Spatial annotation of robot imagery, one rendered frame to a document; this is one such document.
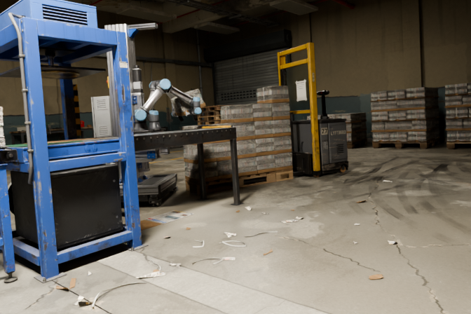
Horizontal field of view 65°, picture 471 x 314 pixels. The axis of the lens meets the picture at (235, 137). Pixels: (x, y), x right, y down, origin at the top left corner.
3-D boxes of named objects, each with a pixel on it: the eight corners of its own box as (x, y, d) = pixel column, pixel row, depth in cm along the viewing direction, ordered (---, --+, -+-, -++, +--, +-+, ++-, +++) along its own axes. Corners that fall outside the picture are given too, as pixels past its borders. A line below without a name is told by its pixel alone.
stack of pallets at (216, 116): (223, 145, 1254) (221, 106, 1247) (246, 144, 1197) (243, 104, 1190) (196, 149, 1148) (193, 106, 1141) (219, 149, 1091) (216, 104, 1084)
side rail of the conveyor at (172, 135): (233, 138, 386) (232, 127, 385) (237, 138, 383) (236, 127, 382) (118, 153, 286) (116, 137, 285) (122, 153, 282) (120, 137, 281)
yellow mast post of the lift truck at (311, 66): (311, 170, 519) (305, 43, 509) (316, 169, 523) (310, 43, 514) (315, 171, 511) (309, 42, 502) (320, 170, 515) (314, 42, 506)
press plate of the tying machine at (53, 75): (71, 80, 310) (71, 77, 309) (106, 72, 273) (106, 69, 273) (-4, 78, 268) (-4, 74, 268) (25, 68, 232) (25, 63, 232)
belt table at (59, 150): (83, 149, 322) (82, 138, 321) (125, 151, 279) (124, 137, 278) (-10, 160, 269) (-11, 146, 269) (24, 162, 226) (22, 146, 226)
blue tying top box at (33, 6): (62, 48, 306) (59, 24, 305) (99, 34, 267) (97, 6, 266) (0, 43, 272) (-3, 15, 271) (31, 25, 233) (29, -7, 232)
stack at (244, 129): (185, 190, 479) (181, 126, 475) (261, 178, 535) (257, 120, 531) (197, 195, 445) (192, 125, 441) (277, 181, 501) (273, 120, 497)
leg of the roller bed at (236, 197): (237, 203, 390) (233, 138, 386) (240, 203, 386) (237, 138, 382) (233, 204, 385) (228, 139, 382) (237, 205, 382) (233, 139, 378)
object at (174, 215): (175, 210, 374) (175, 209, 374) (195, 214, 355) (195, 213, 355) (145, 219, 346) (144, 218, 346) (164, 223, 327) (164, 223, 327)
